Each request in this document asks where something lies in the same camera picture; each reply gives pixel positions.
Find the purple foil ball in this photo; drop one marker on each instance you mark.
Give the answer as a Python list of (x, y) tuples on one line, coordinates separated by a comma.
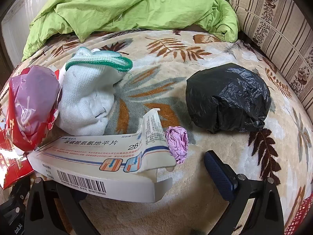
[(177, 144)]

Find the white sock green cuff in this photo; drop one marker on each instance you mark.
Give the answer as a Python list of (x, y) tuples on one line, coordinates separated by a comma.
[(85, 98)]

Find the black plastic bag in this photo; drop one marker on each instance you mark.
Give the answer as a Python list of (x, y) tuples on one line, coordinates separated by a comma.
[(227, 98)]

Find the striped floral bolster pillow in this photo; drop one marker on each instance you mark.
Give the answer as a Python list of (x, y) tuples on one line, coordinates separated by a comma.
[(273, 24)]

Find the red plastic bag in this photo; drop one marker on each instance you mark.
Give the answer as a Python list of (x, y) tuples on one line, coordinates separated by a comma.
[(29, 107)]

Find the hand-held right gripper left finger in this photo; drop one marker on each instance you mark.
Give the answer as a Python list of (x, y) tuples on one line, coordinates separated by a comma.
[(66, 200)]

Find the leaf print blanket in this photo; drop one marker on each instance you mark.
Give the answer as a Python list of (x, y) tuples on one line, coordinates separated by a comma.
[(171, 53)]

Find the green quilt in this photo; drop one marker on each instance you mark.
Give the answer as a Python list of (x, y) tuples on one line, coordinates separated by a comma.
[(122, 9)]

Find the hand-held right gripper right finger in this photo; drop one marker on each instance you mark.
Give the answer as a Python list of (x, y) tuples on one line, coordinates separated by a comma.
[(220, 173)]

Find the white medicine box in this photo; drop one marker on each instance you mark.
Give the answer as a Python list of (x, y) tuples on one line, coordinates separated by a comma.
[(85, 151)]

